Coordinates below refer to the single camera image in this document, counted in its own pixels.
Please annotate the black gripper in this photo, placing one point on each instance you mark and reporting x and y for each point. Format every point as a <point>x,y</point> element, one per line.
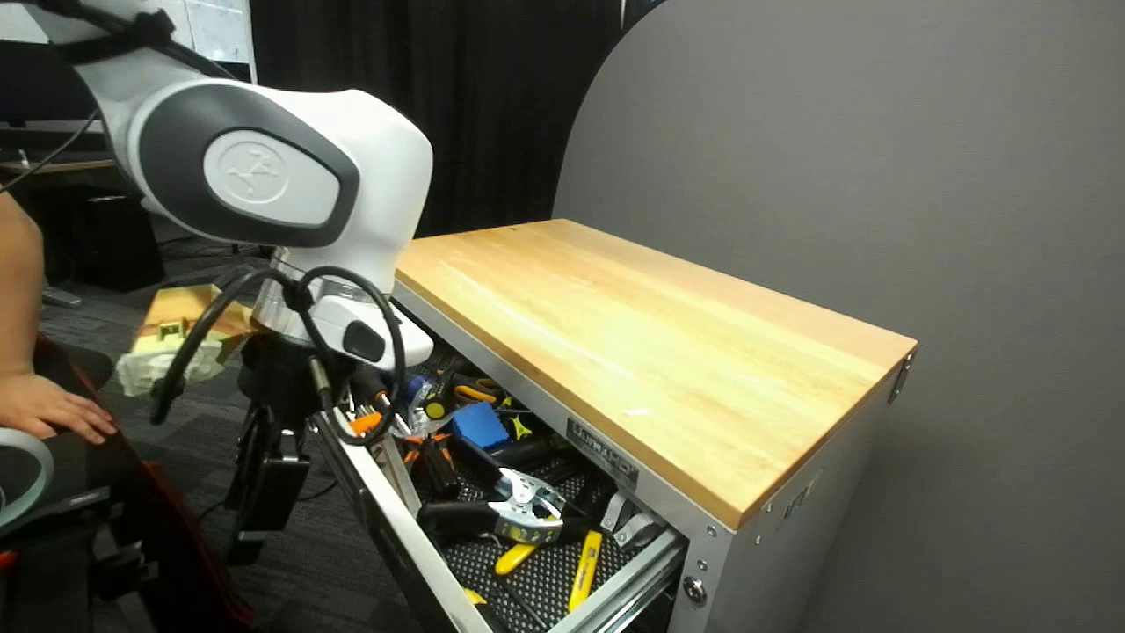
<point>273,456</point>

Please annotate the grey metal tool drawer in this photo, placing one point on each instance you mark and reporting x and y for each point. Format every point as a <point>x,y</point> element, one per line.
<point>486,515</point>

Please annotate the person's forearm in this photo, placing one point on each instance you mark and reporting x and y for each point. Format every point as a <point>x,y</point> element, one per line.
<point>20,290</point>

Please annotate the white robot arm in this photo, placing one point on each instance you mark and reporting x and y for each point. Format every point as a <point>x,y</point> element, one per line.
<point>329,182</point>

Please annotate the blue box in drawer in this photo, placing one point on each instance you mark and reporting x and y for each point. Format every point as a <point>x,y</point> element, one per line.
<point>478,427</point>

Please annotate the person's hand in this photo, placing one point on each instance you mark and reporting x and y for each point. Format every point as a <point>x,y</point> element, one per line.
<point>43,410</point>

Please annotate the yellow sponge block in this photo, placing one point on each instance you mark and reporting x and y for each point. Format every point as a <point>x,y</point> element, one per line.
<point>164,333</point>

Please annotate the silver clamp tool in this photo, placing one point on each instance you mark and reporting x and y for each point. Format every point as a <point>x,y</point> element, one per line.
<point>528,509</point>

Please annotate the black curtain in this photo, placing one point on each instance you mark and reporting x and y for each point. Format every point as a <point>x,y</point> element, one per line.
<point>490,81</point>

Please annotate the grey metal workbench cabinet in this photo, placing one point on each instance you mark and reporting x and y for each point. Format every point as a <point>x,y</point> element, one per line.
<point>732,411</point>

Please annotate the grey rounded partition panel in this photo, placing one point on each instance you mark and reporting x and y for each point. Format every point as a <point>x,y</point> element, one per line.
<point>938,166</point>

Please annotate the yellow handled tool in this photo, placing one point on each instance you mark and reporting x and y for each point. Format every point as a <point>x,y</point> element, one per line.
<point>584,572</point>

